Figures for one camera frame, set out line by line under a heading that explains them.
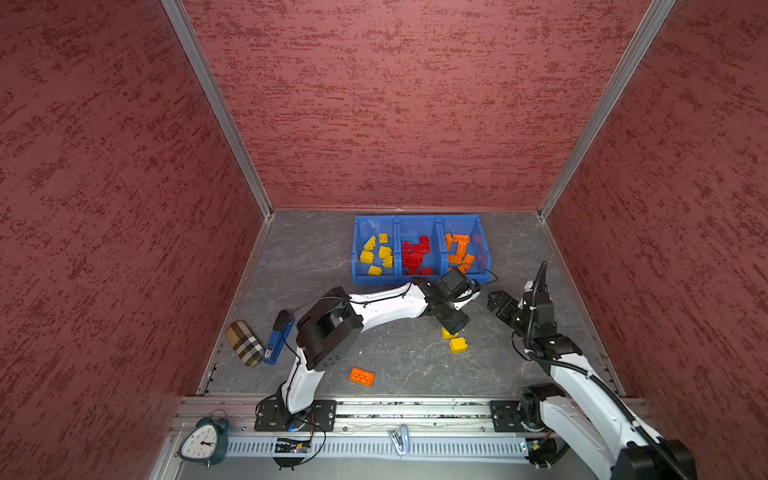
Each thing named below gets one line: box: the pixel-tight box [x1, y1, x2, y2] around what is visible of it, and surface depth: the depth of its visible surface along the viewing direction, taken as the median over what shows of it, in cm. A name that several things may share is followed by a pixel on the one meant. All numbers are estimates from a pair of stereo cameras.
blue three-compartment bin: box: [351, 214, 492, 285], surface depth 108 cm
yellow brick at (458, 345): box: [449, 337, 469, 354], surface depth 87 cm
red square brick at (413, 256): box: [402, 246, 431, 269], surface depth 108 cm
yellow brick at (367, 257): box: [360, 250, 375, 265], surface depth 105 cm
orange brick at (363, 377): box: [348, 367, 375, 387], surface depth 81 cm
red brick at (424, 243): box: [419, 235, 431, 254], surface depth 112 cm
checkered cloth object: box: [226, 320, 264, 368], surface depth 84 cm
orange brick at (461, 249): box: [456, 241, 468, 257], surface depth 109 cm
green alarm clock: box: [174, 408, 230, 470], surface depth 69 cm
